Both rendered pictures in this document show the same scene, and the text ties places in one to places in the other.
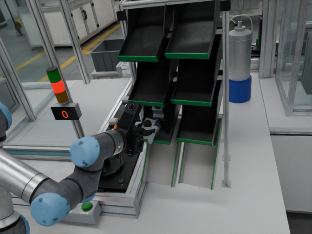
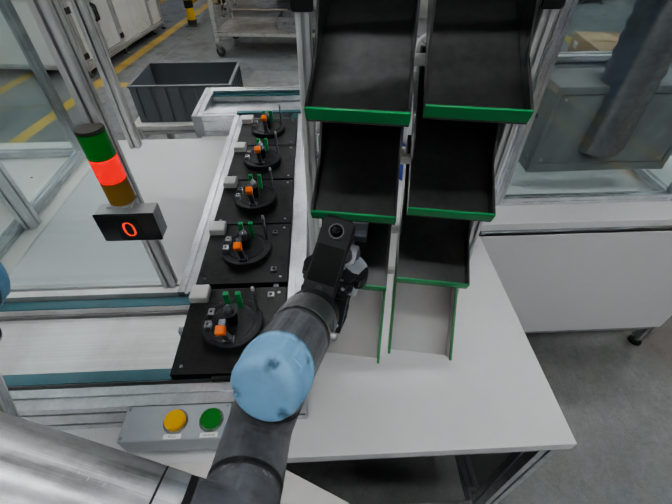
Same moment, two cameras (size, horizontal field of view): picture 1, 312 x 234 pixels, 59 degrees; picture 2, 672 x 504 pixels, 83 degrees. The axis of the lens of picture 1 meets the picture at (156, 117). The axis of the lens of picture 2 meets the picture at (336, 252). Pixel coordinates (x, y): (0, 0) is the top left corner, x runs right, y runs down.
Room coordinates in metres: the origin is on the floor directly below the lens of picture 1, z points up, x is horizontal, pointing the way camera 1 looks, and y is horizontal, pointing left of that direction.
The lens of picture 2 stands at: (0.39, 0.21, 1.73)
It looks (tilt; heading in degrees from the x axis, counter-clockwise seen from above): 44 degrees down; 340
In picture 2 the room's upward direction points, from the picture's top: straight up
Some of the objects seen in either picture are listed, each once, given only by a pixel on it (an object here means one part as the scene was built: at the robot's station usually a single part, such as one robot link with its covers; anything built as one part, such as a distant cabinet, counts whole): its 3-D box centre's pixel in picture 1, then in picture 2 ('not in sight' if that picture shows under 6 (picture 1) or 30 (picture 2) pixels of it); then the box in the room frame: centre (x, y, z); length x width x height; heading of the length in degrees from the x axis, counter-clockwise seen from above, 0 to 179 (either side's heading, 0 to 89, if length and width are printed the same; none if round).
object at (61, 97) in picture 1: (61, 95); (117, 189); (1.14, 0.40, 1.29); 0.05 x 0.05 x 0.05
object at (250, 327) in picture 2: (107, 165); (233, 323); (0.97, 0.25, 0.98); 0.14 x 0.14 x 0.02
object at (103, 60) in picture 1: (123, 54); (191, 91); (3.11, 0.24, 0.73); 0.62 x 0.42 x 0.23; 73
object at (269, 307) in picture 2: (108, 168); (234, 328); (0.97, 0.25, 0.96); 0.24 x 0.24 x 0.02; 73
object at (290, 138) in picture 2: not in sight; (267, 121); (1.91, -0.04, 1.01); 0.24 x 0.24 x 0.13; 73
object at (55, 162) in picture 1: (57, 170); (119, 336); (1.08, 0.53, 0.91); 0.84 x 0.28 x 0.10; 73
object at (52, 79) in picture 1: (54, 75); (96, 143); (1.14, 0.40, 1.39); 0.05 x 0.05 x 0.05
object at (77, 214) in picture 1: (73, 210); (180, 427); (0.79, 0.40, 0.93); 0.21 x 0.07 x 0.06; 73
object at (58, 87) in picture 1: (57, 85); (107, 167); (1.14, 0.40, 1.34); 0.05 x 0.05 x 0.05
